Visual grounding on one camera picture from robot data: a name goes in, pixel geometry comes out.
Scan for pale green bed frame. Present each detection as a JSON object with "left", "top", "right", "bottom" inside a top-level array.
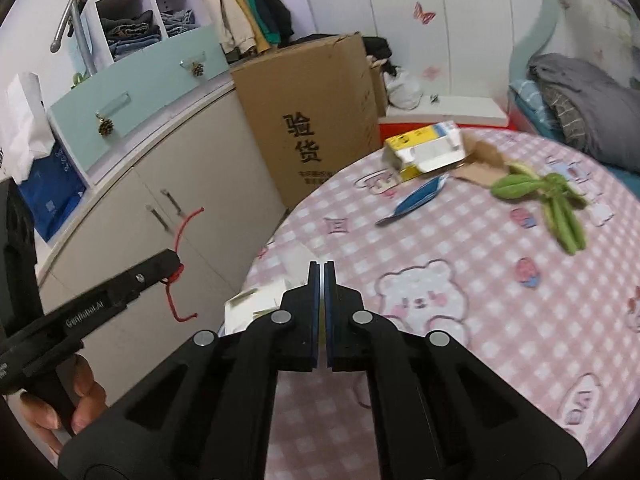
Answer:
[{"left": 507, "top": 0, "right": 563, "bottom": 86}]

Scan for person's left hand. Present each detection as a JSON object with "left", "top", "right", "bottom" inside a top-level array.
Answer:
[{"left": 20, "top": 355, "right": 108, "bottom": 462}]

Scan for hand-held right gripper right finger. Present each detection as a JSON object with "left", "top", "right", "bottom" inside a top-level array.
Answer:
[{"left": 324, "top": 260, "right": 587, "bottom": 480}]

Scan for beige hanging jacket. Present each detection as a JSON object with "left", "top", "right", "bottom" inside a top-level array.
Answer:
[{"left": 191, "top": 0, "right": 256, "bottom": 56}]

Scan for yellow and white carton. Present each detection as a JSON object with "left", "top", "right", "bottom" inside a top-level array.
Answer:
[{"left": 382, "top": 120, "right": 465, "bottom": 183}]

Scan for green artificial plant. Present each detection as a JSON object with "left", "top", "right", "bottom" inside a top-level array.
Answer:
[{"left": 490, "top": 160, "right": 592, "bottom": 256}]

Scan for grey blanket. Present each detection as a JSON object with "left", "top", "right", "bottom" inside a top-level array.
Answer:
[{"left": 527, "top": 52, "right": 640, "bottom": 173}]

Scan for brown cardboard piece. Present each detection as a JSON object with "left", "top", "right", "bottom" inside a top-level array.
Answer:
[{"left": 450, "top": 140, "right": 512, "bottom": 190}]

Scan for red string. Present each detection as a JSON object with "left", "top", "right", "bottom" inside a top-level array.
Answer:
[{"left": 165, "top": 206, "right": 206, "bottom": 323}]

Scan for beige cabinet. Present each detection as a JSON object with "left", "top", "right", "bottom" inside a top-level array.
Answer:
[{"left": 35, "top": 80, "right": 290, "bottom": 411}]

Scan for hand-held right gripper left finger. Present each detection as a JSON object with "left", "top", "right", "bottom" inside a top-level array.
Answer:
[{"left": 57, "top": 260, "right": 322, "bottom": 480}]

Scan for large cardboard box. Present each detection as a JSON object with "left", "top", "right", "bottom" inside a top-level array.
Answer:
[{"left": 230, "top": 31, "right": 385, "bottom": 211}]

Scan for curved metal pole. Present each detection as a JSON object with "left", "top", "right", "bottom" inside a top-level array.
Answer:
[{"left": 50, "top": 0, "right": 98, "bottom": 54}]

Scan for yellow hanging garment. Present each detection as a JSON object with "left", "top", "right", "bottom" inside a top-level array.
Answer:
[{"left": 222, "top": 0, "right": 271, "bottom": 55}]

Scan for blue wrapper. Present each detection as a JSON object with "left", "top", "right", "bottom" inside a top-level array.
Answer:
[{"left": 375, "top": 174, "right": 451, "bottom": 226}]

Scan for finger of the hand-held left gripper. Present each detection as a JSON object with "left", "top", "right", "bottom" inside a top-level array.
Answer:
[{"left": 62, "top": 249, "right": 182, "bottom": 337}]

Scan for pink checkered tablecloth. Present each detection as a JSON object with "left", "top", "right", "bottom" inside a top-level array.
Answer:
[{"left": 240, "top": 127, "right": 640, "bottom": 480}]

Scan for black clothing pile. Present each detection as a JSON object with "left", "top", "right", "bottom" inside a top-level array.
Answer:
[{"left": 362, "top": 35, "right": 397, "bottom": 77}]

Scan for white board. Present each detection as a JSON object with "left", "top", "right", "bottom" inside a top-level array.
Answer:
[{"left": 420, "top": 94, "right": 511, "bottom": 128}]

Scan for folded dark clothes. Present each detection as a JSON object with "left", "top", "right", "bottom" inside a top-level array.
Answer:
[{"left": 100, "top": 10, "right": 163, "bottom": 58}]

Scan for green hanging garment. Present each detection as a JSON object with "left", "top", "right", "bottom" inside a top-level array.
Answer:
[{"left": 232, "top": 0, "right": 282, "bottom": 45}]

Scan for white paper bag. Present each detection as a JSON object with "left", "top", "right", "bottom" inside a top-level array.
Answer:
[{"left": 0, "top": 72, "right": 55, "bottom": 186}]

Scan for teal drawer unit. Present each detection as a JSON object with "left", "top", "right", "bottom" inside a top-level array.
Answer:
[{"left": 47, "top": 25, "right": 231, "bottom": 176}]

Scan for plaid pillow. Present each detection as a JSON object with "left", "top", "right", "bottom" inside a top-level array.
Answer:
[{"left": 542, "top": 82, "right": 587, "bottom": 150}]

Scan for white plastic bag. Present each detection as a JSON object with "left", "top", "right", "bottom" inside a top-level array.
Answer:
[{"left": 385, "top": 70, "right": 424, "bottom": 111}]

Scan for black hanging garment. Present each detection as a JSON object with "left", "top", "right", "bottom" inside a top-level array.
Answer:
[{"left": 245, "top": 0, "right": 295, "bottom": 41}]

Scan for blue paper bag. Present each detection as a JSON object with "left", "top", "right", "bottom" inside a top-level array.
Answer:
[{"left": 17, "top": 140, "right": 89, "bottom": 244}]

